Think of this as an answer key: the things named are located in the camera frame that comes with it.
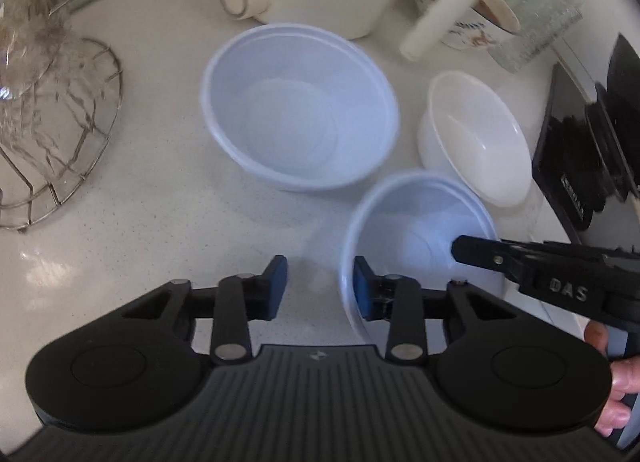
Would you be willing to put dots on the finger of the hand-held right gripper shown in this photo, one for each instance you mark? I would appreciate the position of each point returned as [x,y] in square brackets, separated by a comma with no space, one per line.
[480,254]

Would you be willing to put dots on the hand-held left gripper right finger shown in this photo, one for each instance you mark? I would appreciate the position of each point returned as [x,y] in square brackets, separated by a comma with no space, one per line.
[362,292]

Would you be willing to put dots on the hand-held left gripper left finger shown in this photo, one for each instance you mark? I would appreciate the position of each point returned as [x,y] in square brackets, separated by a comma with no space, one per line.
[277,287]

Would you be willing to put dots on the translucent plastic bowl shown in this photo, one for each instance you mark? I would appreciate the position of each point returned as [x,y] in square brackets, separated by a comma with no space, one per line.
[410,222]
[300,107]

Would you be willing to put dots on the white ceramic bowl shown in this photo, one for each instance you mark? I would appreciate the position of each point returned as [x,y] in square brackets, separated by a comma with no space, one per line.
[475,152]

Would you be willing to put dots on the person's right hand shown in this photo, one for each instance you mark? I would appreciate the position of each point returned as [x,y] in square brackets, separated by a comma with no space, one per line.
[625,377]

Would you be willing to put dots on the black induction cooker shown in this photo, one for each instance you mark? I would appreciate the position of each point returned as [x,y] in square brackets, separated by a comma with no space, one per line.
[565,142]

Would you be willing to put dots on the white ceramic mug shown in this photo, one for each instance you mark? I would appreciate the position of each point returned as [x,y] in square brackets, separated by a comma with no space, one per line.
[470,29]

